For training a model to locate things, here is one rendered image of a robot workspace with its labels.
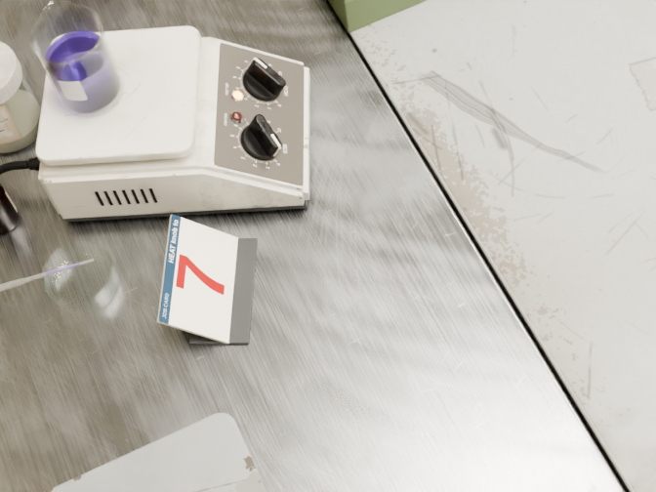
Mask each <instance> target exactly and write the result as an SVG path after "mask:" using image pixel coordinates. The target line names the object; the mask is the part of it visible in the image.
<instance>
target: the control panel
mask: <svg viewBox="0 0 656 492"><path fill-rule="evenodd" d="M253 58H259V59H261V60H262V61H264V62H265V63H266V64H267V65H268V66H270V67H271V68H272V69H273V70H274V71H275V72H277V73H278V74H279V75H280V76H281V77H282V78H284V79H285V81H286V86H285V87H284V89H283V90H282V91H281V93H280V95H279V96H278V97H277V98H276V99H275V100H273V101H269V102H265V101H260V100H258V99H256V98H254V97H253V96H251V95H250V94H249V93H248V92H247V90H246V89H245V87H244V84H243V75H244V73H245V72H246V70H247V69H248V66H249V64H250V63H251V61H252V59H253ZM304 77H305V70H304V66H303V65H301V64H298V63H295V62H291V61H286V60H282V59H278V58H275V57H271V56H267V55H264V54H260V53H257V52H253V51H249V50H246V49H242V48H238V47H235V46H231V45H228V44H225V43H221V45H220V57H219V77H218V96H217V115H216V135H215V153H214V163H215V164H214V165H217V166H219V167H222V168H227V169H230V170H234V171H238V172H243V173H247V174H251V175H255V176H259V177H264V178H268V179H272V180H276V181H280V182H284V183H288V184H292V185H303V183H304ZM235 91H239V92H241V93H242V95H243V98H242V100H237V99H236V98H235V97H234V96H233V93H234V92H235ZM233 112H239V113H240V114H241V115H242V119H241V120H240V121H236V120H234V119H233V118H232V113H233ZM257 114H261V115H262V116H263V117H264V118H265V119H266V121H267V122H268V124H269V125H270V127H271V128H272V130H273V131H274V132H275V133H276V134H277V136H278V138H279V139H280V141H281V143H282V147H281V149H280V151H279V152H278V154H277V155H276V156H275V157H274V158H273V159H270V160H267V161H264V160H259V159H256V158H254V157H252V156H251V155H249V154H248V153H247V152H246V151H245V149H244V148H243V146H242V143H241V134H242V132H243V130H244V129H245V128H246V127H247V126H248V125H249V124H250V123H251V121H252V120H253V118H254V117H255V115H257Z"/></svg>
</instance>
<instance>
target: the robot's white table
mask: <svg viewBox="0 0 656 492"><path fill-rule="evenodd" d="M326 1H327V3H328V4H329V6H330V8H331V9H332V11H333V13H334V14H335V16H336V17H337V19H338V21H339V22H340V24H341V26H342V27H343V29H344V31H345V32H346V34H347V36H348V38H349V39H350V41H351V43H352V44H353V46H354V48H355V49H356V51H357V53H358V54H359V55H360V57H361V58H362V60H363V61H364V63H365V65H366V66H367V68H368V70H369V71H370V73H371V75H372V76H373V78H374V79H375V81H376V83H377V84H378V86H379V88H380V89H381V91H382V93H383V94H384V96H385V98H386V99H387V101H388V102H389V105H390V106H391V108H392V110H393V111H394V113H395V115H396V116H397V118H398V119H399V121H400V123H401V124H402V126H403V128H404V129H405V131H406V133H407V134H408V136H409V138H410V139H411V141H412V142H413V144H414V146H415V147H416V148H417V150H418V151H419V153H420V155H421V156H422V158H423V160H424V161H425V163H426V164H427V166H428V168H429V169H430V172H431V173H432V175H433V177H434V178H435V180H436V181H437V183H438V185H439V186H440V188H441V190H442V191H443V193H444V195H445V196H446V198H447V200H448V201H449V203H450V204H451V206H452V208H453V209H454V211H455V213H456V214H457V216H458V218H459V219H460V221H461V222H462V224H463V226H464V227H465V229H466V231H467V232H468V234H469V236H470V237H471V240H472V241H473V243H474V244H475V246H476V248H477V249H478V251H479V253H480V254H481V256H482V258H483V259H484V261H485V262H486V263H487V265H488V266H489V268H490V270H491V271H492V273H493V275H494V276H495V278H496V280H497V281H498V283H499V284H500V286H501V288H502V289H503V291H504V293H505V294H506V296H507V298H508V299H509V301H510V303H511V304H512V306H513V308H514V310H515V311H516V313H517V315H518V316H519V318H520V320H521V321H522V323H523V324H524V326H525V328H526V329H527V331H528V333H529V334H530V336H531V338H532V339H533V341H534V343H535V344H536V346H537V347H538V349H539V351H540V352H541V354H542V355H543V356H544V358H545V360H546V361H547V363H548V364H549V366H550V368H551V369H552V371H553V373H554V375H555V377H556V378H557V380H558V382H559V383H560V385H561V386H562V388H563V390H564V391H565V393H566V395H567V396H568V398H569V400H570V401H571V403H572V405H573V406H574V408H575V409H576V411H577V413H578V414H579V416H580V418H581V419H582V421H583V423H584V424H585V426H586V427H587V429H588V431H589V432H590V434H591V436H592V437H593V439H594V441H595V443H596V445H597V446H598V448H599V449H600V451H601V453H602V454H603V456H604V458H605V459H606V461H607V463H608V464H609V466H610V467H611V469H612V470H613V471H614V473H615V475H616V476H617V478H618V480H619V481H620V483H621V485H622V486H623V488H624V489H625V491H626V492H656V0H426V1H424V2H421V3H419V4H417V5H414V6H412V7H410V8H407V9H405V10H402V11H400V12H398V13H395V14H393V15H391V16H388V17H386V18H384V19H381V20H377V21H375V22H373V23H370V24H368V25H366V26H363V27H361V28H358V29H357V30H355V31H352V32H347V30H346V28H345V27H344V25H343V24H342V22H341V20H340V19H339V17H338V15H337V14H336V12H335V10H334V9H333V7H332V6H331V4H330V2H329V1H328V0H326Z"/></svg>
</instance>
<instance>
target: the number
mask: <svg viewBox="0 0 656 492"><path fill-rule="evenodd" d="M230 246H231V238H230V237H227V236H224V235H221V234H218V233H216V232H214V231H211V230H208V229H206V228H203V227H200V226H197V225H193V224H190V223H187V222H184V221H181V226H180V234H179V243H178V251H177V259H176V267H175V276H174V284H173V293H172V301H171V309H170V317H169V321H172V322H175V323H179V324H182V325H184V326H187V327H190V328H194V329H197V330H200V331H203V332H206V333H210V334H213V335H216V336H219V337H223V330H224V319H225V308H226V288H227V278H228V267H229V257H230Z"/></svg>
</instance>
